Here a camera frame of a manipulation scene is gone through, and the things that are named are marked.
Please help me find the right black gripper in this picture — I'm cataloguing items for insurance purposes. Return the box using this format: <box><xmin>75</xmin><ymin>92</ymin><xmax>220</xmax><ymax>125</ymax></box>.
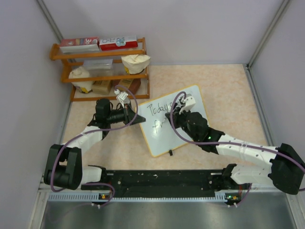
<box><xmin>167</xmin><ymin>105</ymin><xmax>199</xmax><ymax>142</ymax></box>

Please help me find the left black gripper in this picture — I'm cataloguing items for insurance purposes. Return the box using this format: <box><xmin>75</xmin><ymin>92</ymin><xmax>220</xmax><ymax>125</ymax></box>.
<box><xmin>107</xmin><ymin>104</ymin><xmax>145</xmax><ymax>126</ymax></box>

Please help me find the yellow framed whiteboard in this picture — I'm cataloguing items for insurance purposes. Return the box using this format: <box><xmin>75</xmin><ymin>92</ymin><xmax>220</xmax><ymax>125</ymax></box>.
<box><xmin>137</xmin><ymin>84</ymin><xmax>209</xmax><ymax>158</ymax></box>

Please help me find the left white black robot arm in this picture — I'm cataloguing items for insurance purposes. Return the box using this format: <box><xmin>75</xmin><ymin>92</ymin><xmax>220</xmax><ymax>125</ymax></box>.
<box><xmin>43</xmin><ymin>99</ymin><xmax>146</xmax><ymax>190</ymax></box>

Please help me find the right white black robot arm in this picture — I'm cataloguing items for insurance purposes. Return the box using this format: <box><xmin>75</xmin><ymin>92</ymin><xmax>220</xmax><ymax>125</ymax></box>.
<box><xmin>165</xmin><ymin>109</ymin><xmax>305</xmax><ymax>195</ymax></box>

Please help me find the reddish brown packet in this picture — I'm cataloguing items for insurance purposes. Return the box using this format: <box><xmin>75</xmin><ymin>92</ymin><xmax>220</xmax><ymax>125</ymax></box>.
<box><xmin>112</xmin><ymin>79</ymin><xmax>141</xmax><ymax>94</ymax></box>

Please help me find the tan brown box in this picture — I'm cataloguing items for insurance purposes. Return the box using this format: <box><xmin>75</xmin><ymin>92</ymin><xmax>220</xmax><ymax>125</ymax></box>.
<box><xmin>92</xmin><ymin>80</ymin><xmax>112</xmax><ymax>95</ymax></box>

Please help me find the cream paper bag right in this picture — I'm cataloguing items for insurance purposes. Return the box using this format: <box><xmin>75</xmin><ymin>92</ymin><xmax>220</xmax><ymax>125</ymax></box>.
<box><xmin>121</xmin><ymin>54</ymin><xmax>151</xmax><ymax>74</ymax></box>

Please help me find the clear plastic container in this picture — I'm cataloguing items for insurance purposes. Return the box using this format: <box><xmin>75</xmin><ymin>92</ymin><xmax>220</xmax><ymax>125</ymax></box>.
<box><xmin>83</xmin><ymin>59</ymin><xmax>114</xmax><ymax>77</ymax></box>

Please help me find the white flour bag left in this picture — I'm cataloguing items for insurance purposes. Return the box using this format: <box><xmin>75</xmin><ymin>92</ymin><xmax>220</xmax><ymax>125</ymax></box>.
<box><xmin>69</xmin><ymin>66</ymin><xmax>94</xmax><ymax>94</ymax></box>

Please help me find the red white box right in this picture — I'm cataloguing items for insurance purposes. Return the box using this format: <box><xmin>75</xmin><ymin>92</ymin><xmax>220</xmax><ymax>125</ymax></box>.
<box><xmin>99</xmin><ymin>36</ymin><xmax>138</xmax><ymax>52</ymax></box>

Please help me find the red white box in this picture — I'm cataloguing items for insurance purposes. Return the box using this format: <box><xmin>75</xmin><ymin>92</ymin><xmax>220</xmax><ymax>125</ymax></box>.
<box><xmin>59</xmin><ymin>37</ymin><xmax>100</xmax><ymax>53</ymax></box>
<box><xmin>99</xmin><ymin>36</ymin><xmax>138</xmax><ymax>52</ymax></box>

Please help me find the red white box left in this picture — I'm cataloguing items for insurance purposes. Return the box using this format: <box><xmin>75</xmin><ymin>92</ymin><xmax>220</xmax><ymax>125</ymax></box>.
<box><xmin>59</xmin><ymin>37</ymin><xmax>100</xmax><ymax>53</ymax></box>

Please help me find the wooden three tier shelf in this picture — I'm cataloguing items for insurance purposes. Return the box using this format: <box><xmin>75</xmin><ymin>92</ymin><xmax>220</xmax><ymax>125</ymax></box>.
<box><xmin>49</xmin><ymin>37</ymin><xmax>150</xmax><ymax>99</ymax></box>

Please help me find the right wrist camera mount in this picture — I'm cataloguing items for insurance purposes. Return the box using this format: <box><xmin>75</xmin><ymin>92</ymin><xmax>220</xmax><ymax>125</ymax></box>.
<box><xmin>179</xmin><ymin>94</ymin><xmax>196</xmax><ymax>115</ymax></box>

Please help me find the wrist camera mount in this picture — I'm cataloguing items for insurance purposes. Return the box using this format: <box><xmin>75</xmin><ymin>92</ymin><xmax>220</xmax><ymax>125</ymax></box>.
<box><xmin>179</xmin><ymin>94</ymin><xmax>196</xmax><ymax>115</ymax></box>
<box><xmin>114</xmin><ymin>89</ymin><xmax>130</xmax><ymax>106</ymax></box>

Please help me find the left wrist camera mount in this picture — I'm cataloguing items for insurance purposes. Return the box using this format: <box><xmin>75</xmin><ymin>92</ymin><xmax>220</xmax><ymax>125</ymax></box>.
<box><xmin>114</xmin><ymin>89</ymin><xmax>130</xmax><ymax>106</ymax></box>

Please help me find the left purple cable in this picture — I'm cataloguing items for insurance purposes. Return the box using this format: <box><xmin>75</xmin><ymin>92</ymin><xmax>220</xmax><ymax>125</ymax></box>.
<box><xmin>51</xmin><ymin>85</ymin><xmax>139</xmax><ymax>207</ymax></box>

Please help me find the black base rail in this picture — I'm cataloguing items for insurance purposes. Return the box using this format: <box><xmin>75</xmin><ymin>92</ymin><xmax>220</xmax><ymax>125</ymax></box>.
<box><xmin>81</xmin><ymin>169</ymin><xmax>241</xmax><ymax>198</ymax></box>

